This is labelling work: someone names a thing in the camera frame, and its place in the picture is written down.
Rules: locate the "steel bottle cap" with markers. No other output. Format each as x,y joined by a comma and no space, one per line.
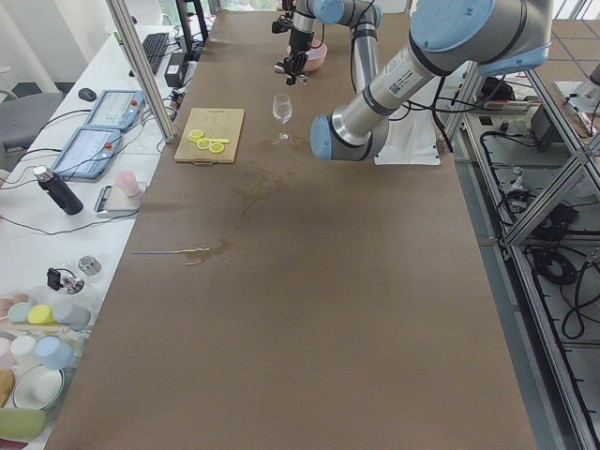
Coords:
89,265

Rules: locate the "black insulated water bottle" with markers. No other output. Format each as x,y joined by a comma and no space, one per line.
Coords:
54,185

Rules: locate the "black power adapter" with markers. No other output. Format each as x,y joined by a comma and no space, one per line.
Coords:
176,70

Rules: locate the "yellow cup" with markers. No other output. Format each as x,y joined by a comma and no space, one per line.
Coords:
41,315

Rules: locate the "lemon slice lower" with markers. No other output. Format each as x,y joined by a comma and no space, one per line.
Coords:
216,147

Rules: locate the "wooden cutting board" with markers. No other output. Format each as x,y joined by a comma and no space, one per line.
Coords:
215,123

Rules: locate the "grey cup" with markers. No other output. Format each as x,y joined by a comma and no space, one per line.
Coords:
72,316

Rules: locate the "light blue cup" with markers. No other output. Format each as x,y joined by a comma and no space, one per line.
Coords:
54,353

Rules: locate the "lemon slice top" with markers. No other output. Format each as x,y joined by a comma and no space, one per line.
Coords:
195,135

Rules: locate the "steel double jigger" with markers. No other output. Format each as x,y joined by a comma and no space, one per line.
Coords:
302,77

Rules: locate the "lemon slice middle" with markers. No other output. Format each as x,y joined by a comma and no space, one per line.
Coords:
203,143

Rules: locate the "pink plastic cup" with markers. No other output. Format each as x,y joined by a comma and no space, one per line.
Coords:
127,181

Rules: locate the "black keyboard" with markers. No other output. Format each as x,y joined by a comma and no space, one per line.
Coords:
154,47

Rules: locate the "lemon slice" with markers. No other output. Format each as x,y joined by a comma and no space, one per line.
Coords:
216,147
203,143
195,135

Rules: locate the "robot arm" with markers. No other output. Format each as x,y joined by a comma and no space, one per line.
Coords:
500,37
298,21

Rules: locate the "grey office chair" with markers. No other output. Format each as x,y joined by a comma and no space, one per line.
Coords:
21,121

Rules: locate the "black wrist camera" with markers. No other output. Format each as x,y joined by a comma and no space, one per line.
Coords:
281,25

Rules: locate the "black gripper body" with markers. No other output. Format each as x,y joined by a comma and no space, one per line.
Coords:
298,41

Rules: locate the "white kitchen scale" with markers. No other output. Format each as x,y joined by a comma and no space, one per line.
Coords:
113,202

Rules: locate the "aluminium frame post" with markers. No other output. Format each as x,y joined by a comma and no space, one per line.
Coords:
140,66

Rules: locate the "clear wine glass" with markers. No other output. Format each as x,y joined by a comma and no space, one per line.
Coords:
282,110

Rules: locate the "upper teach pendant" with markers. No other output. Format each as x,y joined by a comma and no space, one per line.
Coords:
116,109

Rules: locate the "black computer mouse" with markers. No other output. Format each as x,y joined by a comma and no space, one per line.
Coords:
87,94

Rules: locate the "pink bowl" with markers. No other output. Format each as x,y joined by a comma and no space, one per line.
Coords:
315,56

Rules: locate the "lower teach pendant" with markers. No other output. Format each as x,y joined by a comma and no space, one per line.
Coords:
88,153

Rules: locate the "teach pendant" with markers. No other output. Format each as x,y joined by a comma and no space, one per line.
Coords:
116,109
88,153

